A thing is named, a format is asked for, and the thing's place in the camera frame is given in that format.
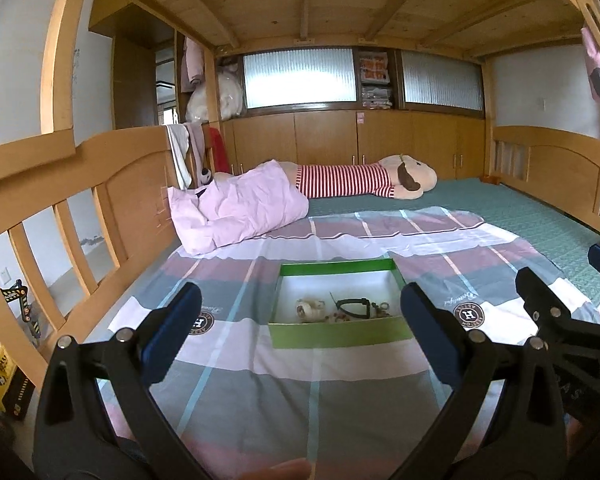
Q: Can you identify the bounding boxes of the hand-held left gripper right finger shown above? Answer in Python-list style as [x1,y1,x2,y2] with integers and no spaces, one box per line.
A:
[390,282,567,480]

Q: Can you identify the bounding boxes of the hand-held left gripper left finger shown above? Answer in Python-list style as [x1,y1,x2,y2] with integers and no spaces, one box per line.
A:
[32,282,211,480]

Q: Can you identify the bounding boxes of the green cardboard box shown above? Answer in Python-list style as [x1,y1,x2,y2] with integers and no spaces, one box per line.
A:
[267,258,415,350]

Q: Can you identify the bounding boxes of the person's left hand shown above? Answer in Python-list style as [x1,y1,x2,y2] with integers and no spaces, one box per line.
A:
[240,460,312,480]

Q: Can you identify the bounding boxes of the green bed mat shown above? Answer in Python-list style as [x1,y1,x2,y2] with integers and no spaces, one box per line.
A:
[307,177,600,322]

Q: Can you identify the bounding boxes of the wooden bed footboard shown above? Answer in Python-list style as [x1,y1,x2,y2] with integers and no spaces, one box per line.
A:
[487,125,600,241]

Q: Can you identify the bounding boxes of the white tape roll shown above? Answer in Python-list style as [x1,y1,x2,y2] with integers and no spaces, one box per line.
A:
[294,298,327,322]

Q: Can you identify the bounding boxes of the pink quilt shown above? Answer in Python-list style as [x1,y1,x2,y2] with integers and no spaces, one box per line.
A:
[169,160,310,256]

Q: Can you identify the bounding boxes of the patchwork bedsheet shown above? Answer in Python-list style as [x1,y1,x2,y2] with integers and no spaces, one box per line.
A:
[92,207,600,480]

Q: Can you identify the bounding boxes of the yellow toy excavator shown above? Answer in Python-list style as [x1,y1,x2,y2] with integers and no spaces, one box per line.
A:
[0,280,44,351]

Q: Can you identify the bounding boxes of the striped plush toy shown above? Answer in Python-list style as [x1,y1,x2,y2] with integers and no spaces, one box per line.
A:
[199,154,438,202]

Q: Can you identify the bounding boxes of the white hanging garment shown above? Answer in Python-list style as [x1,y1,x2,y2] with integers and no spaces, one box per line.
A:
[166,122,193,190]

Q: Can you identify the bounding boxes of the yellow toy truck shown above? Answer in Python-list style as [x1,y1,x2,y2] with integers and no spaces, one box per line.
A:
[0,345,35,420]

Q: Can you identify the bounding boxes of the red hanging garment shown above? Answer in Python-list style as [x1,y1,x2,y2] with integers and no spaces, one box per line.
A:
[209,127,231,173]

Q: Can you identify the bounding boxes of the ribbed glass window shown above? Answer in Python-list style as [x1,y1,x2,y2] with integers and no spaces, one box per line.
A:
[242,49,357,110]
[400,50,485,111]

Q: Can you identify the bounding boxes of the white plush in bag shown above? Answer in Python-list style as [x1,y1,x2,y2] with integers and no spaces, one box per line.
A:
[186,62,246,123]

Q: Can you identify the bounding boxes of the stack of packets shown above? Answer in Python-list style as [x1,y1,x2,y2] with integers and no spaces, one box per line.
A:
[358,52,395,110]

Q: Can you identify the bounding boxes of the wooden wardrobe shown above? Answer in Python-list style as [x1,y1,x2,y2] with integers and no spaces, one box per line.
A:
[87,2,177,133]

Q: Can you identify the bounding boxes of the pink hanging garment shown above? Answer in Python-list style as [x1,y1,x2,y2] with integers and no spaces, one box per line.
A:
[180,37,204,93]

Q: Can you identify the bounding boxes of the black strap bracelet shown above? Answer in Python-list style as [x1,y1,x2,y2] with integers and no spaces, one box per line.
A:
[330,292,372,320]

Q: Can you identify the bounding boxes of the wooden bed side rail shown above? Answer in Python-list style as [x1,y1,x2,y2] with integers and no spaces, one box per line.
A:
[0,125,217,377]

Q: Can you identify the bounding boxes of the wooden wall cabinets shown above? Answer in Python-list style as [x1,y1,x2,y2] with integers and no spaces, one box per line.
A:
[220,109,488,181]

